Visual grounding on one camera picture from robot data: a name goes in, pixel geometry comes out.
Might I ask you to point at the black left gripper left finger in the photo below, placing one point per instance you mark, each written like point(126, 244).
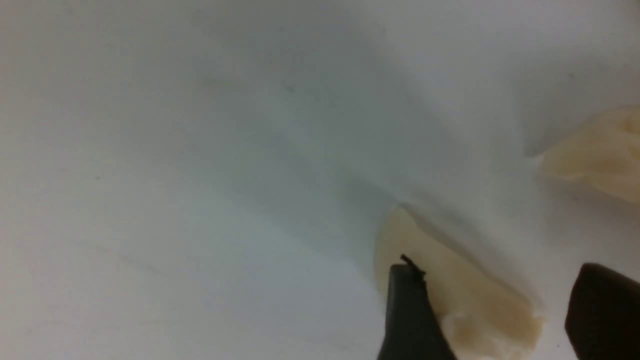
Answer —
point(412, 330)

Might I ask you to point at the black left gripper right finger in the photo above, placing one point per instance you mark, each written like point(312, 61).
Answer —
point(603, 315)

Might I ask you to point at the white dumpling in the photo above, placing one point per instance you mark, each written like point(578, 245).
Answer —
point(481, 316)
point(603, 154)

